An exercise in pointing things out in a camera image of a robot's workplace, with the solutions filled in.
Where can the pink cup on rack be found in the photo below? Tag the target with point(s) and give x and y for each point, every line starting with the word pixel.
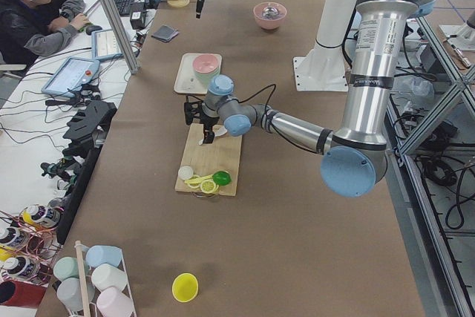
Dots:
pixel 113 303

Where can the stacked green bowls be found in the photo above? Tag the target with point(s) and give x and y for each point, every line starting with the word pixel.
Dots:
pixel 205 78

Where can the white ceramic spoon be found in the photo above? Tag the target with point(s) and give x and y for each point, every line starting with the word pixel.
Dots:
pixel 220 132

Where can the white steamed bun toy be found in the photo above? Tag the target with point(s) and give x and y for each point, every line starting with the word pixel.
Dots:
pixel 185 172

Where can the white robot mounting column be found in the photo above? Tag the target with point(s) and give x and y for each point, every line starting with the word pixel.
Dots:
pixel 323 68

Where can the cream serving tray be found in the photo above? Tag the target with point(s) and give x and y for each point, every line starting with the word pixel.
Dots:
pixel 185 82

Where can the green lime toy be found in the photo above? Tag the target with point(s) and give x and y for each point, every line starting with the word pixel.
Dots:
pixel 222 178

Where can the blue teach pendant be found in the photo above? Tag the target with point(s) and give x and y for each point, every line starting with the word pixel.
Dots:
pixel 104 45
pixel 71 76

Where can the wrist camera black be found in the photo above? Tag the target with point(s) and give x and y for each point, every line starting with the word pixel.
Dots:
pixel 193 111

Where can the white cup on rack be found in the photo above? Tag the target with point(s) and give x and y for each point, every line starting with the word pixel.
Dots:
pixel 106 275

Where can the blue cup on rack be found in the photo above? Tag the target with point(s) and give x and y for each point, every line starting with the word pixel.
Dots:
pixel 103 254

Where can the aluminium frame post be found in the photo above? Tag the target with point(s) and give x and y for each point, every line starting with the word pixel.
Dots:
pixel 121 35

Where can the green cup on rack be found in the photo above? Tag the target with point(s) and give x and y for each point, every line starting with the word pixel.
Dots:
pixel 65 268

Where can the large pink ice bowl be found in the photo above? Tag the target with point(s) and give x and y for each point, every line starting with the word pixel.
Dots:
pixel 268 24

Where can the yellow paint bottle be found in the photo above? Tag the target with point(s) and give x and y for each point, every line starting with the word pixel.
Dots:
pixel 44 216

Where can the lemon slice near bun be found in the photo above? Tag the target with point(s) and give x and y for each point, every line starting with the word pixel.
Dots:
pixel 193 185

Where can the blue teach pendant far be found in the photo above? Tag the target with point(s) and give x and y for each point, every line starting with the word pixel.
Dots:
pixel 104 45

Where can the wooden cutting board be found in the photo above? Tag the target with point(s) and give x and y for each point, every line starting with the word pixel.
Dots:
pixel 221 155

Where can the black slotted stand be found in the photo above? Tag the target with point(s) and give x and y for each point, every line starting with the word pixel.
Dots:
pixel 88 128

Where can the blue teach pendant near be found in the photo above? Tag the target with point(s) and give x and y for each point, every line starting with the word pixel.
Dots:
pixel 71 76

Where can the grey cup on rack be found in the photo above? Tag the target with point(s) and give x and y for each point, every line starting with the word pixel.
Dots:
pixel 69 293

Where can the grey folded cloth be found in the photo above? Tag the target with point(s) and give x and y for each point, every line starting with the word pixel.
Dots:
pixel 165 33

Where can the lemon slice near lime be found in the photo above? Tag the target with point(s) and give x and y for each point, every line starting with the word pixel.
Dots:
pixel 208 186

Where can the small pink bowl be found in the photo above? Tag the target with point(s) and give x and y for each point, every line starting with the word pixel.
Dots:
pixel 206 64

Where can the yellow plastic cup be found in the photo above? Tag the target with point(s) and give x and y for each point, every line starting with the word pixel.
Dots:
pixel 185 287

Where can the seated person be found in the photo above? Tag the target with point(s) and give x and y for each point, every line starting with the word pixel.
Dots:
pixel 38 28

